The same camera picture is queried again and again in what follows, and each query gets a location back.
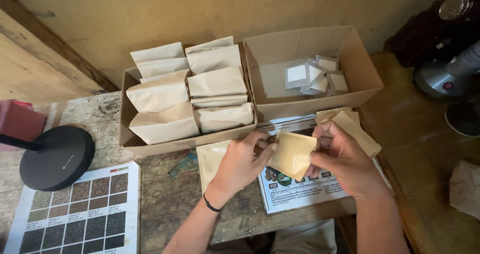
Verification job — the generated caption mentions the pile of small white sachets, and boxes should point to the pile of small white sachets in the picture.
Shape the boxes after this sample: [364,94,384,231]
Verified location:
[283,55,350,96]

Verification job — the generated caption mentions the small kraft paper pouch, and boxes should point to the small kraft paper pouch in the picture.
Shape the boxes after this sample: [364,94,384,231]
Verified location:
[267,130,320,182]

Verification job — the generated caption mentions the person's right hand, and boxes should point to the person's right hand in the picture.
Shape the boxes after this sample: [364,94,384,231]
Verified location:
[305,121,393,200]

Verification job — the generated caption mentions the black wristband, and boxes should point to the black wristband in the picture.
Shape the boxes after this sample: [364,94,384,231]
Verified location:
[202,193,223,213]

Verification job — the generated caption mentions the cardboard box with bags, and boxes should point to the cardboard box with bags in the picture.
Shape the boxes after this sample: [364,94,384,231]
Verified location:
[118,40,259,157]

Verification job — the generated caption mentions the cardboard box with sachets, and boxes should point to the cardboard box with sachets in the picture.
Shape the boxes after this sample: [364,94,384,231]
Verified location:
[242,25,385,122]

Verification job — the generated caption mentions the row of white paper bags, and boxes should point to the row of white paper bags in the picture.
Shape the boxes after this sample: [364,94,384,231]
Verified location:
[125,35,255,145]

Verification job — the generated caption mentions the red box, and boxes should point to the red box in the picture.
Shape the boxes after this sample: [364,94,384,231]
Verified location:
[0,99,48,152]

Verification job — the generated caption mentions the printed coffee info sheet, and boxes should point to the printed coffee info sheet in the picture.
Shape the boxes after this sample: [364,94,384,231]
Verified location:
[256,115,394,215]

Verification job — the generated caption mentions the silver appliance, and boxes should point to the silver appliance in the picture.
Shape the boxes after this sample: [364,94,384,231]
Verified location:
[413,40,480,98]

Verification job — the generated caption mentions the black round stand base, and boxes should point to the black round stand base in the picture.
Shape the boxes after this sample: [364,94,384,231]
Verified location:
[0,125,96,192]

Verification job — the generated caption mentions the flat kraft paper pouch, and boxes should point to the flat kraft paper pouch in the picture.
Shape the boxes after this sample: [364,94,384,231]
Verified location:
[196,140,232,195]

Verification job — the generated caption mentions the crumpled paper bag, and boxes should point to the crumpled paper bag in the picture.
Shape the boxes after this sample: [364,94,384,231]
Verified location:
[449,160,480,220]

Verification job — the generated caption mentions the coffee bean colour chart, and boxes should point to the coffee bean colour chart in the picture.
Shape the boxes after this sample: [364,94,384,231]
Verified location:
[3,161,142,254]

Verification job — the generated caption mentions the dark coffee grinder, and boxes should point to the dark coffee grinder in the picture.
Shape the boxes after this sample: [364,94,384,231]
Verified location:
[384,0,480,68]

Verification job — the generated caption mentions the person's left hand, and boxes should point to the person's left hand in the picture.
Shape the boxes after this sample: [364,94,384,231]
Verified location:
[205,130,280,210]

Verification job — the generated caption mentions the stack of kraft pouches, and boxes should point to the stack of kraft pouches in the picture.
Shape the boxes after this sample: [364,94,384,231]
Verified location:
[315,107,383,159]

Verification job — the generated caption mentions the person's beige trousers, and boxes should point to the person's beige trousers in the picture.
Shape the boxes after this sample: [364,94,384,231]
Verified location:
[270,219,338,254]

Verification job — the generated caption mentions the black round appliance base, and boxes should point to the black round appliance base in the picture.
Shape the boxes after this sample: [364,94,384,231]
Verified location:
[444,96,480,137]

